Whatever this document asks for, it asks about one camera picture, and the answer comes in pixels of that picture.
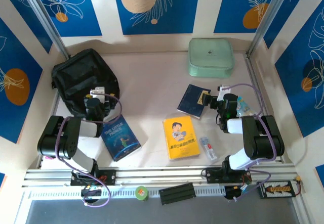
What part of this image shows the yellow cartoon cover book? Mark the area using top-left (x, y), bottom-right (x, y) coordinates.
top-left (163, 115), bottom-right (201, 161)

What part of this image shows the Little Prince book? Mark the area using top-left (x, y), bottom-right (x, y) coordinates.
top-left (100, 114), bottom-right (142, 162)

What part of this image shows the black backpack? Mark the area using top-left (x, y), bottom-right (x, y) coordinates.
top-left (51, 48), bottom-right (121, 118)

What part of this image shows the blue leaf print wall panel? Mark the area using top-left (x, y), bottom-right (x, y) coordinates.
top-left (0, 0), bottom-right (53, 55)
top-left (274, 0), bottom-right (324, 139)
top-left (112, 0), bottom-right (201, 36)
top-left (27, 0), bottom-right (103, 38)
top-left (263, 0), bottom-right (312, 50)
top-left (0, 16), bottom-right (44, 144)
top-left (214, 0), bottom-right (285, 34)

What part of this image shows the black ridged block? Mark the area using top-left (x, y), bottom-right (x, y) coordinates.
top-left (158, 183), bottom-right (197, 206)

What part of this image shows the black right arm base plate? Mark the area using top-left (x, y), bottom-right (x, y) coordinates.
top-left (201, 167), bottom-right (253, 184)

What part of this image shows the black power distribution board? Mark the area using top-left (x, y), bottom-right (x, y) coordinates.
top-left (257, 180), bottom-right (297, 199)

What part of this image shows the green tape roll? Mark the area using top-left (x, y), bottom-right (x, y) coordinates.
top-left (135, 185), bottom-right (149, 202)

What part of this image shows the aluminium frame post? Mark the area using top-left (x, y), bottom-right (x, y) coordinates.
top-left (247, 0), bottom-right (296, 57)
top-left (20, 0), bottom-right (71, 60)

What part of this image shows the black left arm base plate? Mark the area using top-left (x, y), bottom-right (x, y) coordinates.
top-left (70, 169), bottom-right (117, 186)

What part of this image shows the light blue wet wipes pack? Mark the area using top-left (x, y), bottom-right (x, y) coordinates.
top-left (236, 96), bottom-right (255, 117)

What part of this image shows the aluminium frame rail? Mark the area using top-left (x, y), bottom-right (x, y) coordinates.
top-left (21, 164), bottom-right (303, 188)

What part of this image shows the aluminium side rail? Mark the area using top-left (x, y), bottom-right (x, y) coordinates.
top-left (244, 54), bottom-right (284, 163)

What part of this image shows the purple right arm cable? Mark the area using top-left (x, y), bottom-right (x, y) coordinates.
top-left (229, 83), bottom-right (278, 202)

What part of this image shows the white slotted cable tray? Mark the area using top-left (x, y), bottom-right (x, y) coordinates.
top-left (25, 185), bottom-right (228, 201)

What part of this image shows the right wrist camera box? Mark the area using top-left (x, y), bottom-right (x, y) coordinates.
top-left (218, 84), bottom-right (232, 101)

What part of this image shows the dark blue Chinese classics book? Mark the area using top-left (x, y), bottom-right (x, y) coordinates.
top-left (176, 83), bottom-right (212, 120)

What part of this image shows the mint green zip pouch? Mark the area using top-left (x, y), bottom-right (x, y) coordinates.
top-left (187, 37), bottom-right (235, 79)

